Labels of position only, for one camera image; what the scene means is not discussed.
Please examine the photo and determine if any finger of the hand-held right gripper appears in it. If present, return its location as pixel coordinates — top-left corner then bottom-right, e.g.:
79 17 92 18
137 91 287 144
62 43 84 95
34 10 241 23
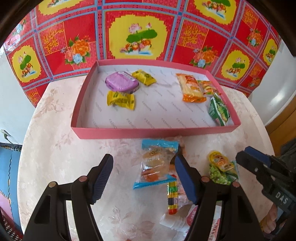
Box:
236 151 271 187
244 146 278 167

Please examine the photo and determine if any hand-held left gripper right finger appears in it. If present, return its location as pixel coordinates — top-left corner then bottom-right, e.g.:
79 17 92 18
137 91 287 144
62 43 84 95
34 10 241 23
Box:
174 154 264 241

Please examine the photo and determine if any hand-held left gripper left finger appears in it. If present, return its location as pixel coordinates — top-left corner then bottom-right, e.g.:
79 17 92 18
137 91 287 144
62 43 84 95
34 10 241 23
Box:
23 153 114 241

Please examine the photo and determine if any clear pink snack packet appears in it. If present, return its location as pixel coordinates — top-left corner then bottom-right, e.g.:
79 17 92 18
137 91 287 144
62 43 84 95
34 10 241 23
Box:
168 162 197 209

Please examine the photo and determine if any colourful candy stick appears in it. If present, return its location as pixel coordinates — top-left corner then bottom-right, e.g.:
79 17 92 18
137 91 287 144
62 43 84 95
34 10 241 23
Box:
167 181 179 215

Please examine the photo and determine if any yellow lid jelly cup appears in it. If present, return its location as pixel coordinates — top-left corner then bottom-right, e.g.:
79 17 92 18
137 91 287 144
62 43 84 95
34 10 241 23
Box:
208 151 235 172

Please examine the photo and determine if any green pea packet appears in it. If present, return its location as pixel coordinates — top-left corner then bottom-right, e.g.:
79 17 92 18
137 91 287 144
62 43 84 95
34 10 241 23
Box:
208 93 231 127
209 162 238 185

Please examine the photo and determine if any blue clear pastry packet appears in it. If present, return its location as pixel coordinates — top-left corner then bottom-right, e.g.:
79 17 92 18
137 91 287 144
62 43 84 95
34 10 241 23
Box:
132 139 179 190

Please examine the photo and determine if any white pink jelly pouch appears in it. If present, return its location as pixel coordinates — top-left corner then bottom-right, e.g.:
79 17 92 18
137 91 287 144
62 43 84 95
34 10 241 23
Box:
159 205 222 241

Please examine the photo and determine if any pink cardboard box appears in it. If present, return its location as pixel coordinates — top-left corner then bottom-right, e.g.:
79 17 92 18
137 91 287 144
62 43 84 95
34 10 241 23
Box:
70 60 241 140

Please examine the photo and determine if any burger gummy packet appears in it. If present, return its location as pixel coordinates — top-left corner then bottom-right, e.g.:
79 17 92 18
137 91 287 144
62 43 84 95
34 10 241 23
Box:
198 80 221 96

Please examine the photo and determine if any yellow snack packet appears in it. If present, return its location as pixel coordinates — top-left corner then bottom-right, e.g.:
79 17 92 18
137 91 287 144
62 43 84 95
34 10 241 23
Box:
131 69 157 87
106 90 137 111

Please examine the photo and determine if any orange cracker packet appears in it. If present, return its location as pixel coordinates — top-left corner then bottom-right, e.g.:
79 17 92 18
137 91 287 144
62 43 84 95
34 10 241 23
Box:
176 73 207 103

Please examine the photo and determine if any person's right hand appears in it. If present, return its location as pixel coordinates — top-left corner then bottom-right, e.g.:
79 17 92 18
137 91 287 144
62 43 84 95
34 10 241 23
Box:
264 205 281 234

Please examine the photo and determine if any wooden door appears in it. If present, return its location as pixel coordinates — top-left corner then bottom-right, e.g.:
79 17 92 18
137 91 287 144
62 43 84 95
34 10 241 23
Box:
265 102 296 149

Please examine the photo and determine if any colourful foam floor mat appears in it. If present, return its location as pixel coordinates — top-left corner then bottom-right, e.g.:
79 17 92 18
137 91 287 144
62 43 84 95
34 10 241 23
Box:
0 142 23 223

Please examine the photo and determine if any polka dot cloth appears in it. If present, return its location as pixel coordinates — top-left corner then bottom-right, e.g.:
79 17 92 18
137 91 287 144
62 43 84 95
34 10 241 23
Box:
0 206 23 241

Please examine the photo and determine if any red floral patterned wall cloth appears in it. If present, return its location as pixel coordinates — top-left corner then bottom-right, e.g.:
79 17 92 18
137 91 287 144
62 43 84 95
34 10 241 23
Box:
3 0 282 108

